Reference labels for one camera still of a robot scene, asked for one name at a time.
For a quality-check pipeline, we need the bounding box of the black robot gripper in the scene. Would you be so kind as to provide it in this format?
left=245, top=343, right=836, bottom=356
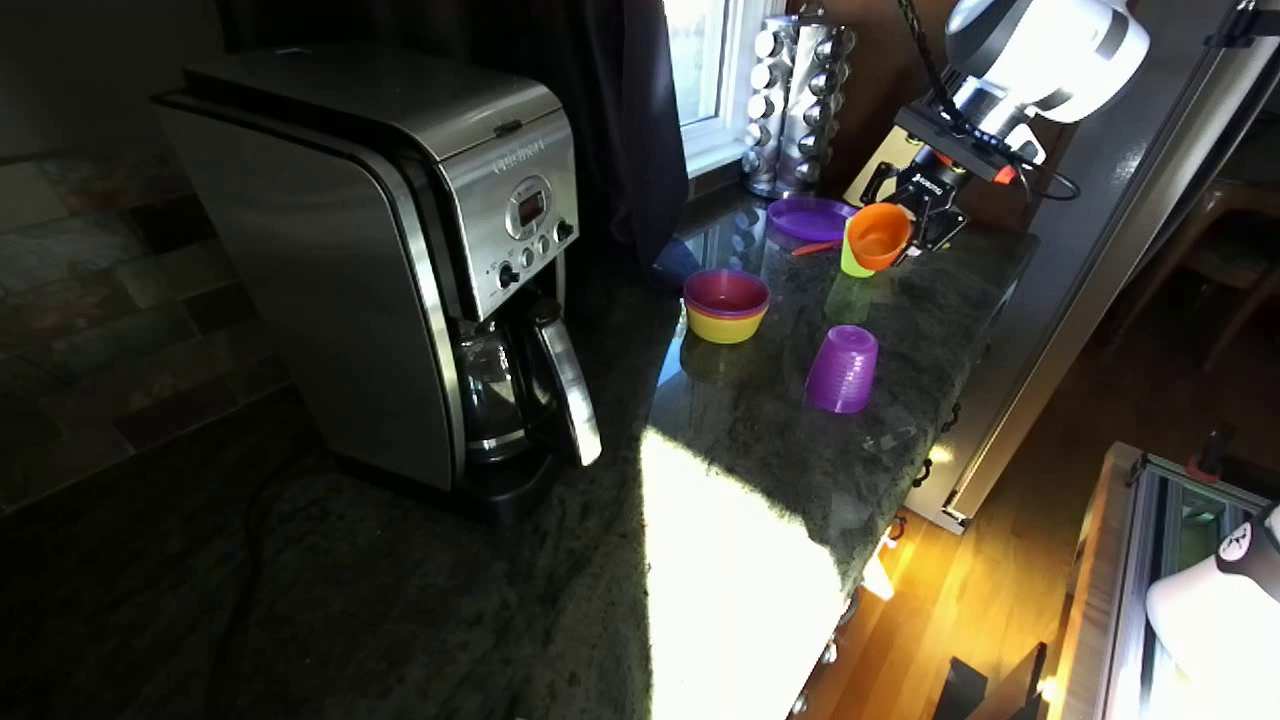
left=890, top=93, right=1059, bottom=255

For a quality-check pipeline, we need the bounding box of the orange plastic cup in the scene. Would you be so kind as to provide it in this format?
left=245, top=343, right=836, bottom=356
left=845, top=201, right=919, bottom=280

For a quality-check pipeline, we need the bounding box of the purple plastic cup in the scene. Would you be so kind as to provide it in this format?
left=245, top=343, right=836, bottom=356
left=800, top=320, right=883, bottom=421

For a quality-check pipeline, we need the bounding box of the light wooden knife block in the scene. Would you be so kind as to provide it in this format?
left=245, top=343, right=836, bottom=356
left=838, top=124, right=928, bottom=225

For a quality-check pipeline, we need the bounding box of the purple plastic plate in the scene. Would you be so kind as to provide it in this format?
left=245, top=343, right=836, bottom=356
left=764, top=193, right=857, bottom=249

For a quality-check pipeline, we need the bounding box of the stainless steel refrigerator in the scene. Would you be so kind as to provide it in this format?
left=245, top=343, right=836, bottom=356
left=902, top=0, right=1280, bottom=535

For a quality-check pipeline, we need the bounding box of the red plastic bowl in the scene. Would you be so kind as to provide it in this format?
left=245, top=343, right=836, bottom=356
left=690, top=272, right=768, bottom=310

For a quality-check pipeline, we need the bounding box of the yellow plastic bowl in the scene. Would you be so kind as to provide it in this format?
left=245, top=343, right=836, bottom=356
left=683, top=302, right=770, bottom=347

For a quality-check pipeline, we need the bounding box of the purple plastic bowl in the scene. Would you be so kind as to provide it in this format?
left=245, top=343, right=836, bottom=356
left=678, top=269, right=774, bottom=320

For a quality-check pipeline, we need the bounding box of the bright window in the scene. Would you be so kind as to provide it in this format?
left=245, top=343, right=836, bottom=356
left=658, top=0, right=790, bottom=182

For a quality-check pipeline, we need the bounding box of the steel oven range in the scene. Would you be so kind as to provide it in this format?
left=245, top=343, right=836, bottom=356
left=1050, top=440, right=1280, bottom=720

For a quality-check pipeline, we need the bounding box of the glass coffee carafe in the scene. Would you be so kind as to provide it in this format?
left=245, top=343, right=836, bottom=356
left=455, top=296, right=608, bottom=506

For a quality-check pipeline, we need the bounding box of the black wooden chair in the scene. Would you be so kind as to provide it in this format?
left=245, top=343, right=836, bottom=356
left=931, top=642, right=1057, bottom=720

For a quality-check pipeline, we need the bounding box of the white appliance with black cap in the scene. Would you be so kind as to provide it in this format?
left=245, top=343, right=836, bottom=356
left=1138, top=511, right=1280, bottom=720

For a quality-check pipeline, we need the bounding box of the stainless steel coffee maker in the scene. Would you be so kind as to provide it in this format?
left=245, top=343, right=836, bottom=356
left=156, top=45, right=608, bottom=515

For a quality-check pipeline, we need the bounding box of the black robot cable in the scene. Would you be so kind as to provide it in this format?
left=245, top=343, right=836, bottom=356
left=890, top=0, right=952, bottom=112

